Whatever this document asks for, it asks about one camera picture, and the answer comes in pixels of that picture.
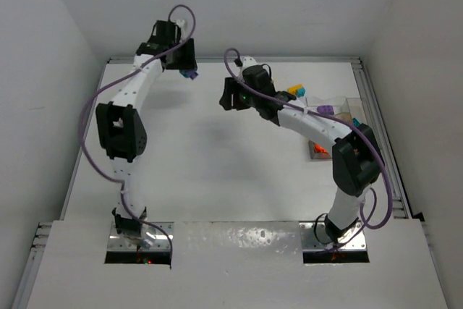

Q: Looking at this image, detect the teal and purple lego cluster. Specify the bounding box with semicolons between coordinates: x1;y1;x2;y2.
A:
179;69;198;80

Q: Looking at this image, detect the large orange curved lego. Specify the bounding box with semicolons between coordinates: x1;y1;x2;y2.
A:
314;144;326;153

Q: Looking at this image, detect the teal lego brick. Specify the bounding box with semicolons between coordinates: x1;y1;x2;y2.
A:
352;118;361;127

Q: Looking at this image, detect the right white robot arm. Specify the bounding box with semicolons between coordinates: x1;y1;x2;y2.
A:
219;60;384;243

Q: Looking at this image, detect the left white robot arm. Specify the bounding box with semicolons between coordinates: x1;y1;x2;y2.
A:
95;20;197;239

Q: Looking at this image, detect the yellow and teal lego block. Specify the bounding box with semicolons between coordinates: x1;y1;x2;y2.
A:
286;84;306;98

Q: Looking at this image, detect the grey clear plastic container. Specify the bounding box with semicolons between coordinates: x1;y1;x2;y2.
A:
307;140;331;160

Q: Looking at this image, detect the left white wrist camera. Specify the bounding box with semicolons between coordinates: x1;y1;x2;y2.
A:
176;20;187;30

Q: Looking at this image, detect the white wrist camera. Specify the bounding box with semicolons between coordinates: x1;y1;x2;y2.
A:
242;56;258;69
176;20;187;30

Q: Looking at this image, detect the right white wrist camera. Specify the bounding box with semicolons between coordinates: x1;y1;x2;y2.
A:
242;56;258;69

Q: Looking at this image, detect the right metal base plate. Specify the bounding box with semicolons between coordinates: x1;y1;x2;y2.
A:
300;221;368;252

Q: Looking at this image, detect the metal base plate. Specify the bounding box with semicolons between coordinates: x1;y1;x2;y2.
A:
106;223;171;252
300;221;368;252

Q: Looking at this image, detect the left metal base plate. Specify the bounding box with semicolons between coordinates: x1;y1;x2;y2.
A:
106;223;171;252

